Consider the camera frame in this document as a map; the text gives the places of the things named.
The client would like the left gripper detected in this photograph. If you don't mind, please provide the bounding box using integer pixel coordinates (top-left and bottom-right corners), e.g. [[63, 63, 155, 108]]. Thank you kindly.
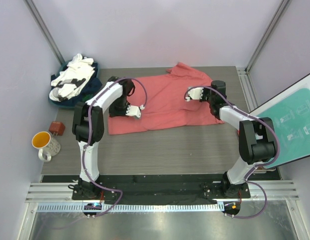
[[109, 95, 131, 118]]

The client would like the pink t-shirt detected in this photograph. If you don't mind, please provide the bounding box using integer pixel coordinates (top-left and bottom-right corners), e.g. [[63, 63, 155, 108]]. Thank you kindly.
[[108, 62, 223, 135]]

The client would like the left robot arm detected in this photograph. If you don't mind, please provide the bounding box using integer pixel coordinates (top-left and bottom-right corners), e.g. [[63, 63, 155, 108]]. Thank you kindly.
[[68, 76, 142, 200]]

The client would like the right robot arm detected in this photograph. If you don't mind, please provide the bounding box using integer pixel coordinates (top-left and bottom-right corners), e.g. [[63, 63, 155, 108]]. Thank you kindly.
[[200, 80, 280, 198]]

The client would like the green garment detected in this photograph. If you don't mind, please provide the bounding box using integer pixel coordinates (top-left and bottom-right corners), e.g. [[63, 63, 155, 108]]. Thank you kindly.
[[82, 94, 92, 102]]

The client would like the white t-shirt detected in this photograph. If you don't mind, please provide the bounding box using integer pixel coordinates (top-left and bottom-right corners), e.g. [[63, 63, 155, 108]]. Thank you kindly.
[[49, 53, 95, 102]]

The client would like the small red box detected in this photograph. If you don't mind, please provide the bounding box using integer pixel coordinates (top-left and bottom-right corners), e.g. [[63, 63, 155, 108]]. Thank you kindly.
[[49, 121, 66, 136]]

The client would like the teal laundry basket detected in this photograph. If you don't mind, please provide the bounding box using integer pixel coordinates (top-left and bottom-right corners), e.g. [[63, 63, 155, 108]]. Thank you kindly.
[[48, 59, 102, 110]]

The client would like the teal instruction board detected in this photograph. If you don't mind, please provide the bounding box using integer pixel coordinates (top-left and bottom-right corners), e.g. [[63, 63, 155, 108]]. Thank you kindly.
[[251, 74, 310, 169]]

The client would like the white mug orange inside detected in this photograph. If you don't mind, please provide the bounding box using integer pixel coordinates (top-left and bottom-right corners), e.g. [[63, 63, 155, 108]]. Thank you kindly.
[[32, 131, 61, 162]]

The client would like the red book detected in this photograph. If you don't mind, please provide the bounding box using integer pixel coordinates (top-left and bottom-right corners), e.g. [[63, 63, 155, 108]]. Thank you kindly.
[[253, 167, 276, 174]]

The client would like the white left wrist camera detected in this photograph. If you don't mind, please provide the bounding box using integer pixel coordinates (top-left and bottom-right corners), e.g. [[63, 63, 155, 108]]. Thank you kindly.
[[126, 104, 145, 119]]

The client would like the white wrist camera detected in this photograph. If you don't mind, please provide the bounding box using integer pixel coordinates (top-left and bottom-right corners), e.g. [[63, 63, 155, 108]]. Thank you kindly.
[[126, 104, 145, 119], [184, 87, 204, 102]]

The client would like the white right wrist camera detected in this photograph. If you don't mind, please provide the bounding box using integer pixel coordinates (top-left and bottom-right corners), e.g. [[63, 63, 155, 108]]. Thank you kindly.
[[184, 87, 204, 102]]

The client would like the aluminium frame rail right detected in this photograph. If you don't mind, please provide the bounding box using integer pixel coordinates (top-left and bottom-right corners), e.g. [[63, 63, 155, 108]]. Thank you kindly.
[[236, 67, 258, 112]]

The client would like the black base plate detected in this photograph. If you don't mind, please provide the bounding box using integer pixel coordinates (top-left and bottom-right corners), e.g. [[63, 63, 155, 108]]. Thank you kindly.
[[71, 174, 251, 201]]

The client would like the aluminium front rail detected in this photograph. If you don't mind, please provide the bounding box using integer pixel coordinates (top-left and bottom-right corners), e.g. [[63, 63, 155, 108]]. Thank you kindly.
[[26, 180, 299, 215]]

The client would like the right aluminium corner post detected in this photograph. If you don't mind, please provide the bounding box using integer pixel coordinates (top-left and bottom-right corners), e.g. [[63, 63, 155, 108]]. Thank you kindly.
[[245, 0, 291, 74]]

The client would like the aluminium corner post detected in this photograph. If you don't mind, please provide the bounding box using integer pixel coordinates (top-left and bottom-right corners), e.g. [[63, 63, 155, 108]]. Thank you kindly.
[[245, 0, 291, 74], [24, 0, 65, 65]]

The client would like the left aluminium corner post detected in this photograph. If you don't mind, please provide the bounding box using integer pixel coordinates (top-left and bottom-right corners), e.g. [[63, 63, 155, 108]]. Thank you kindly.
[[24, 0, 65, 65]]

